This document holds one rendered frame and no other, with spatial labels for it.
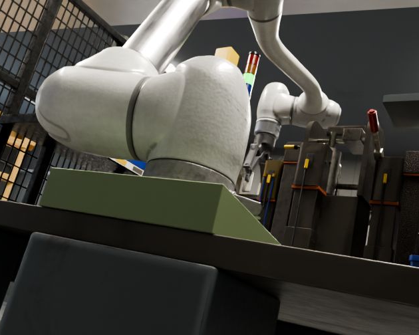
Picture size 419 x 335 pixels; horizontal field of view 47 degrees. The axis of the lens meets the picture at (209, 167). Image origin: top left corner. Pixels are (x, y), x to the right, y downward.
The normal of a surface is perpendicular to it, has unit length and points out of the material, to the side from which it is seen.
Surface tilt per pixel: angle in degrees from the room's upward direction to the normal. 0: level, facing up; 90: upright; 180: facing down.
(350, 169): 90
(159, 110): 92
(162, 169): 82
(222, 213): 90
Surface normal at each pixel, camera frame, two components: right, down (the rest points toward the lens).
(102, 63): -0.07, -0.77
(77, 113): -0.33, 0.12
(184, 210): -0.39, -0.37
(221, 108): 0.37, -0.26
